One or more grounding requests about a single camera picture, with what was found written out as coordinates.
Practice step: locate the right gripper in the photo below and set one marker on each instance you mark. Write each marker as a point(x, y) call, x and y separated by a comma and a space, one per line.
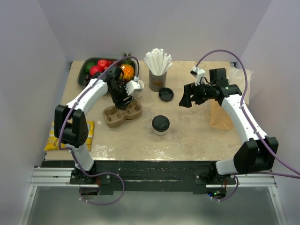
point(190, 90)

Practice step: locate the brown paper bag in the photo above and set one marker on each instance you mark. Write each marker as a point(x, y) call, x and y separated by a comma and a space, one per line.
point(219, 118)

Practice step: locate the brown cardboard cup carrier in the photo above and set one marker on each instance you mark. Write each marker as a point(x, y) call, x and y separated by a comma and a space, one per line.
point(114, 117)

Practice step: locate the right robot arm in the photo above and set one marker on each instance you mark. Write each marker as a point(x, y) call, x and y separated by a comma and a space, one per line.
point(258, 150)

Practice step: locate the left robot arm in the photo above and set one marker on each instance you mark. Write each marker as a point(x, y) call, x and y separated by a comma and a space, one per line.
point(70, 124)

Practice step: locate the white paper straws bundle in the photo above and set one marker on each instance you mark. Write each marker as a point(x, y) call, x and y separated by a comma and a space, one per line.
point(158, 61)

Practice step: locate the toy pineapple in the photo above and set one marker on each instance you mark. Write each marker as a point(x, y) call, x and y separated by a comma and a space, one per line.
point(128, 70)

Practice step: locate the yellow snack bag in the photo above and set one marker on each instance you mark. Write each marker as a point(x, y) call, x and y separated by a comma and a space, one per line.
point(52, 142)

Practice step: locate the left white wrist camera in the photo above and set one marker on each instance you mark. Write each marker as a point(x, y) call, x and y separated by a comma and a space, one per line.
point(132, 86)

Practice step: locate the grey straw holder cup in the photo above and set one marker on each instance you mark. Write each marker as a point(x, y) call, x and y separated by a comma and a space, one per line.
point(157, 82)

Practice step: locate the green lime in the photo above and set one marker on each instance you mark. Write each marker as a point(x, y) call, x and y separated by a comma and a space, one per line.
point(88, 66)

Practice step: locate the dark grapes bunch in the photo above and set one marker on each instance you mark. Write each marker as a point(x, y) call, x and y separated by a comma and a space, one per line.
point(88, 78)

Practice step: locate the white paper cup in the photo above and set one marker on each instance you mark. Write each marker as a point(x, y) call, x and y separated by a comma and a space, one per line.
point(160, 132)
point(138, 94)

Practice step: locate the black cup lid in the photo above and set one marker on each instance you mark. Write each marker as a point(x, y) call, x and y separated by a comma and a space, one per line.
point(160, 123)
point(166, 94)

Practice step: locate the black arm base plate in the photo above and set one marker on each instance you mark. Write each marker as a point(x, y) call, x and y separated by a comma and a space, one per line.
point(197, 177)

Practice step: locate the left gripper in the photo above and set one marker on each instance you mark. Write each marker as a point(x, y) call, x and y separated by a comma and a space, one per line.
point(120, 103)

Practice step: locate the dark green fruit tray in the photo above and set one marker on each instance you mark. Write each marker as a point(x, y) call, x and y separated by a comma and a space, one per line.
point(82, 73)

